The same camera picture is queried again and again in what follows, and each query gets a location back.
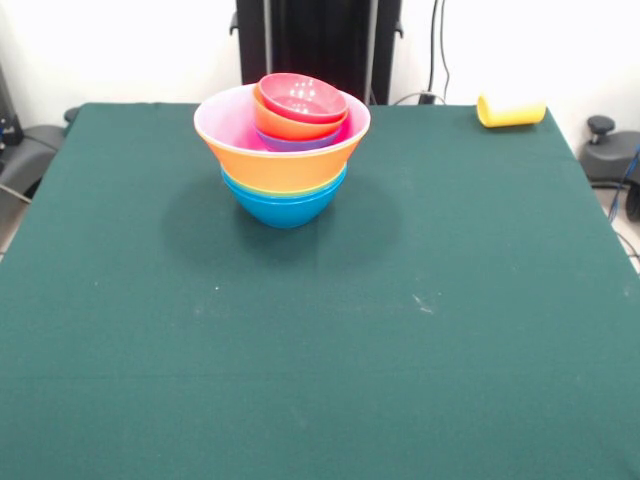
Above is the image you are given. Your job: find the large orange bowl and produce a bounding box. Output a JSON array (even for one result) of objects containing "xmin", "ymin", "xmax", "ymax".
[{"xmin": 203, "ymin": 132, "xmax": 365, "ymax": 192}]

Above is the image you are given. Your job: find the small dark blue bowl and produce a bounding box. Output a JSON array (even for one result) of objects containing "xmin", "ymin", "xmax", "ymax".
[{"xmin": 254, "ymin": 124, "xmax": 344, "ymax": 153}]

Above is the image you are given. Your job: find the small red-orange bowl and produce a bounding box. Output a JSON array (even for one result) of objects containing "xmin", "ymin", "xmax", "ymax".
[{"xmin": 251, "ymin": 82, "xmax": 350, "ymax": 142}]

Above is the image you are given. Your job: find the small crimson bowl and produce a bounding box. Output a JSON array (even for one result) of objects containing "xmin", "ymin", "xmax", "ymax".
[{"xmin": 257, "ymin": 72, "xmax": 349, "ymax": 125}]

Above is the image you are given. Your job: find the large pink bowl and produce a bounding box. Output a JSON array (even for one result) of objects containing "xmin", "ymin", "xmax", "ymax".
[{"xmin": 193, "ymin": 83, "xmax": 372, "ymax": 158}]

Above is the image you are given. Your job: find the yellow cup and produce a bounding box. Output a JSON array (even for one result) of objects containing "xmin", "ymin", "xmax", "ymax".
[{"xmin": 475, "ymin": 91, "xmax": 548, "ymax": 129}]

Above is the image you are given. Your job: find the dark green table cloth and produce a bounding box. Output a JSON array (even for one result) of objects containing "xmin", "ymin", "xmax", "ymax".
[{"xmin": 0, "ymin": 102, "xmax": 640, "ymax": 480}]

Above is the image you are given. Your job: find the grey base with black knob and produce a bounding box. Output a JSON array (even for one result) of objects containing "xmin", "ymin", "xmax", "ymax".
[
  {"xmin": 0, "ymin": 107, "xmax": 81, "ymax": 201},
  {"xmin": 579, "ymin": 115, "xmax": 640, "ymax": 189}
]

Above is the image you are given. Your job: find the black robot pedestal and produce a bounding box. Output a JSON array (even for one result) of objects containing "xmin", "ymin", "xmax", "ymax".
[{"xmin": 229, "ymin": 0, "xmax": 406, "ymax": 106}]

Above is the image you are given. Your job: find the black wall cable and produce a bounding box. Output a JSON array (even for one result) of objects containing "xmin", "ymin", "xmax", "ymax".
[{"xmin": 428, "ymin": 0, "xmax": 452, "ymax": 96}]

